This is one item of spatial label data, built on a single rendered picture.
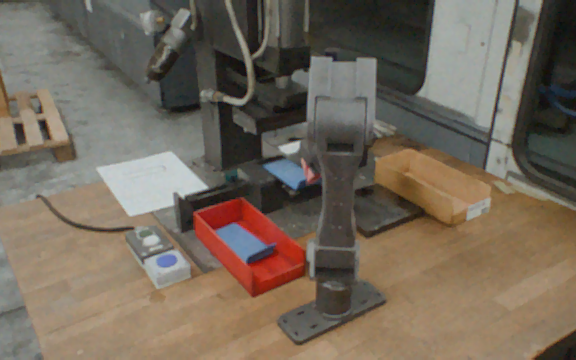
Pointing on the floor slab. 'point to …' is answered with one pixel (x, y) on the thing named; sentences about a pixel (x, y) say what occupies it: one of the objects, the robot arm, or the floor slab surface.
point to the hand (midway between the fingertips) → (309, 180)
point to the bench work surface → (402, 317)
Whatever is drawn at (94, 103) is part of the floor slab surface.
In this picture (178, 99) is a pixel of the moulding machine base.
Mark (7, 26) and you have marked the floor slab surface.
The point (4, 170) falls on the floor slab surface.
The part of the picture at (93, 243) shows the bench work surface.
